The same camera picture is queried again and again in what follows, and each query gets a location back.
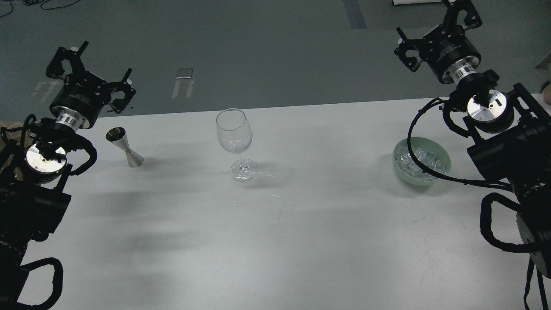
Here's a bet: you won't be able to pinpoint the clear wine glass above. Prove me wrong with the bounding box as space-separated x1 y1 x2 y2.
215 108 257 181

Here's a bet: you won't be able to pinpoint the black floor cable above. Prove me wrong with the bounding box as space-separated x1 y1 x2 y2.
0 0 80 18

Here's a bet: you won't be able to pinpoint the white board on floor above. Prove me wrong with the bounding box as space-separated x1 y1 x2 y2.
391 0 441 6

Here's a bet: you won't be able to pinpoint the green bowl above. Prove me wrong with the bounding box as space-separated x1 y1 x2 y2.
392 137 452 186

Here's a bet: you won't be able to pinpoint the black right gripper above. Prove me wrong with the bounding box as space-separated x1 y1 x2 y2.
394 0 483 84

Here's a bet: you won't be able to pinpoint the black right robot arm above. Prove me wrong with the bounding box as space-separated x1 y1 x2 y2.
394 0 551 310

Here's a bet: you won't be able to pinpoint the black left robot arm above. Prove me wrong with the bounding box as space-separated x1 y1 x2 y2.
0 41 136 310

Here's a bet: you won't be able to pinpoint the steel cocktail jigger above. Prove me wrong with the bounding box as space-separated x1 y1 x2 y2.
105 126 144 167

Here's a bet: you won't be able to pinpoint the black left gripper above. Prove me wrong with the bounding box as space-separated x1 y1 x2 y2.
46 41 136 130

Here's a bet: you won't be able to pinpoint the clear ice cubes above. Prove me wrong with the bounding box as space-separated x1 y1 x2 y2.
394 145 449 181

